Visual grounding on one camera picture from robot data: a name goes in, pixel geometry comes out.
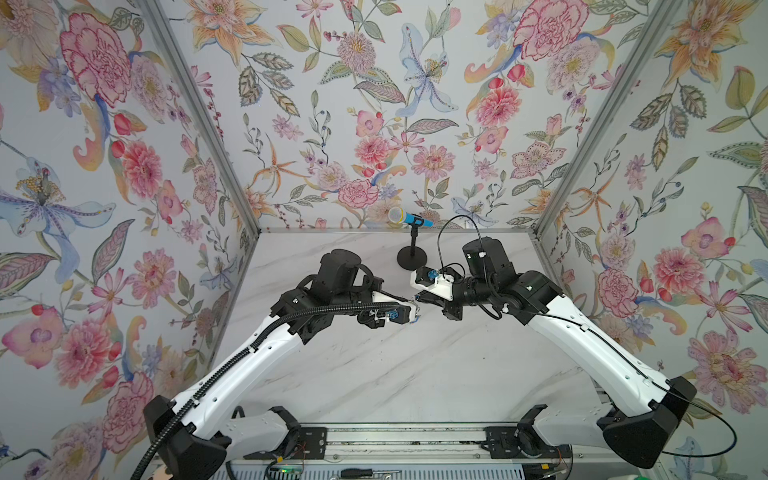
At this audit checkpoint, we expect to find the black microphone stand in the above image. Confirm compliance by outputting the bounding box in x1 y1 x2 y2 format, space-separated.
396 225 428 271

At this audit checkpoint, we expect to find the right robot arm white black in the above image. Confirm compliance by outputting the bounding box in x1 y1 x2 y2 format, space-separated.
411 237 696 469

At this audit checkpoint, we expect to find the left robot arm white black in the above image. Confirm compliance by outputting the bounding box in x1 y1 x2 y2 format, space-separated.
132 249 413 479

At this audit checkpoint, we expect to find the black screwdriver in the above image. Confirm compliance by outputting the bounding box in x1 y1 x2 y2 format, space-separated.
337 468 401 480

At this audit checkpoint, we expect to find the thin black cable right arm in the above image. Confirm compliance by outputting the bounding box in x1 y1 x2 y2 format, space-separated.
436 214 739 460

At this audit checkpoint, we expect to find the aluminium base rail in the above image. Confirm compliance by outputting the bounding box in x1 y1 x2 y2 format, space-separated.
227 422 625 466

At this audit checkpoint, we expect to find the metal keyring with red handle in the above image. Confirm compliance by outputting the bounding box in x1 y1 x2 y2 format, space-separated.
409 306 421 324

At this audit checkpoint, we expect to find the toy microphone blue yellow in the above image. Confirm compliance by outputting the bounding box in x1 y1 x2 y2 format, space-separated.
388 207 434 228

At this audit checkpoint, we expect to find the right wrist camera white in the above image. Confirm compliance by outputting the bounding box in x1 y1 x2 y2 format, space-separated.
410 266 456 301

